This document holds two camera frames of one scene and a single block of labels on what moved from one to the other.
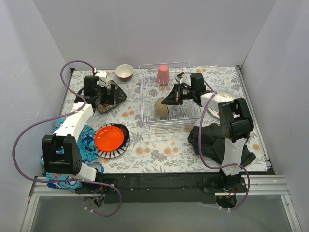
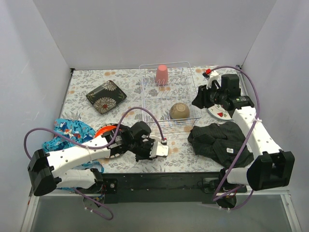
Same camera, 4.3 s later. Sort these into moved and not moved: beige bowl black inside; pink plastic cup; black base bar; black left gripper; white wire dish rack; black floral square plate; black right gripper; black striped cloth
Moved: black left gripper; beige bowl black inside; black right gripper
Not moved: white wire dish rack; black base bar; black striped cloth; black floral square plate; pink plastic cup
